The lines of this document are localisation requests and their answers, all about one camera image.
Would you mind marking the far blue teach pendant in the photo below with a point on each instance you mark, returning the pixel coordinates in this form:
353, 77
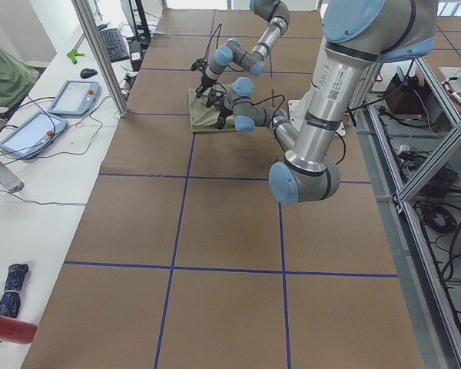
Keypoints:
75, 98

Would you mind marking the aluminium frame post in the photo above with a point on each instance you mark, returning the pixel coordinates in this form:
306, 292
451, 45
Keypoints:
91, 32

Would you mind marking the black box white label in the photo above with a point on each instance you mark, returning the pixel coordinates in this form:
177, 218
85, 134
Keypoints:
136, 55

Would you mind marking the black keyboard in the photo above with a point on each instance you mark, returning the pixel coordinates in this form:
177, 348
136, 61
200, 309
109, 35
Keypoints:
114, 44

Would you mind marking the folded navy umbrella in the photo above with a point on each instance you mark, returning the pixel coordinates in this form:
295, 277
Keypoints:
10, 302

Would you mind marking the black computer mouse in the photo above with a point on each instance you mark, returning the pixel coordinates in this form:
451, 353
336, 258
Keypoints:
86, 73

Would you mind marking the clear grey water bottle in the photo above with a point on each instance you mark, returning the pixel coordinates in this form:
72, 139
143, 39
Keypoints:
10, 181

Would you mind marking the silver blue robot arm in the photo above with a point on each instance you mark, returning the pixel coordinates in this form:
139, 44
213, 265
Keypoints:
277, 16
356, 34

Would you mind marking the blue teach pendant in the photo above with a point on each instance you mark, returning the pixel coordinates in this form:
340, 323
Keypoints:
31, 137
75, 98

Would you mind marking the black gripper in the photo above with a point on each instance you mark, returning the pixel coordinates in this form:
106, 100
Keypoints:
206, 80
223, 112

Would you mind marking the green cloth chair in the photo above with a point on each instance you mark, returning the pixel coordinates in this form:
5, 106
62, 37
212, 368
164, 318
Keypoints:
16, 79

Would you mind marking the green plastic clamp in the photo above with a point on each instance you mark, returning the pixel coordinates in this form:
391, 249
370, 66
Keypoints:
73, 56

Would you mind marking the near blue teach pendant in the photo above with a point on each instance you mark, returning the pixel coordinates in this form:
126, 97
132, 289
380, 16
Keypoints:
31, 137

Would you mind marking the red water bottle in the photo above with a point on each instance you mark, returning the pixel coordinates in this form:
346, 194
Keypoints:
16, 331

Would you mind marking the olive green long-sleeve shirt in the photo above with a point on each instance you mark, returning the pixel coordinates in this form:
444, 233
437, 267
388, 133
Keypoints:
204, 119

